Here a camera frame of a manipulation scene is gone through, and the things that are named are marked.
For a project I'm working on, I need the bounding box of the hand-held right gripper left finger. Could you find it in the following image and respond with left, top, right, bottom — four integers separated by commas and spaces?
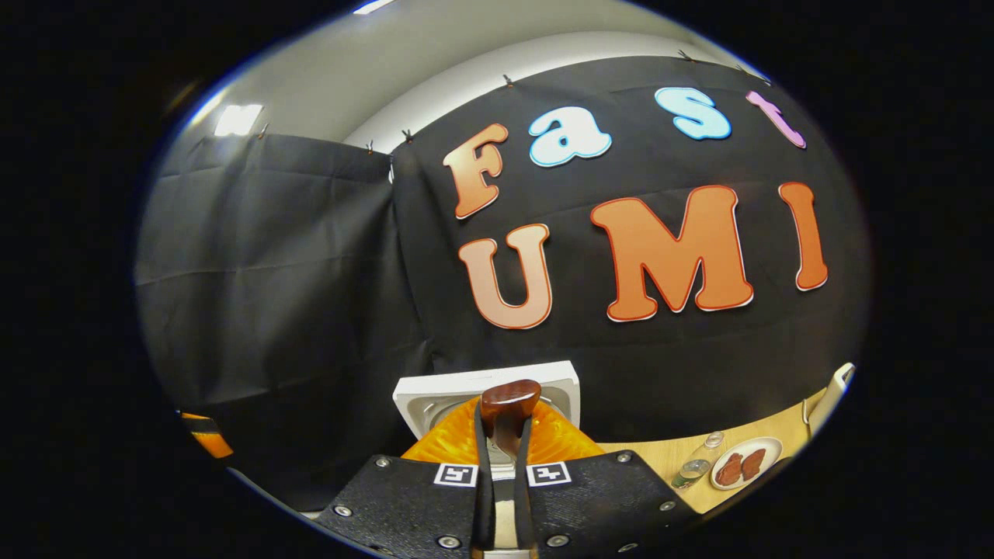
315, 396, 498, 558

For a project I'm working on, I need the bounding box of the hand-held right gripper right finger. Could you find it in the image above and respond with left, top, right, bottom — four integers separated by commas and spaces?
513, 398, 700, 559

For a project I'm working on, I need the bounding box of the brown wooden spoon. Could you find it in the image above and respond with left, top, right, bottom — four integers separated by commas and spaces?
480, 379, 543, 459

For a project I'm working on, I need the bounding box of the white rice cooker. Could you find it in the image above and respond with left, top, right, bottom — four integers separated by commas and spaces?
392, 360, 582, 548

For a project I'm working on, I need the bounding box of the clear plastic water bottle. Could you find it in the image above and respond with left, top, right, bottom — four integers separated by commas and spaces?
672, 432, 725, 490

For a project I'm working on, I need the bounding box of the black backdrop cloth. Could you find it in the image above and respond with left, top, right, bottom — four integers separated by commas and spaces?
134, 54, 871, 513

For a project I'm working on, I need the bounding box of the white round plate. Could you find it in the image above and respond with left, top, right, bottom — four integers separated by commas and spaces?
710, 436, 784, 491

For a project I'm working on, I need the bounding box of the white toaster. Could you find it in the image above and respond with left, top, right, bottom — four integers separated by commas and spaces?
806, 362, 857, 437

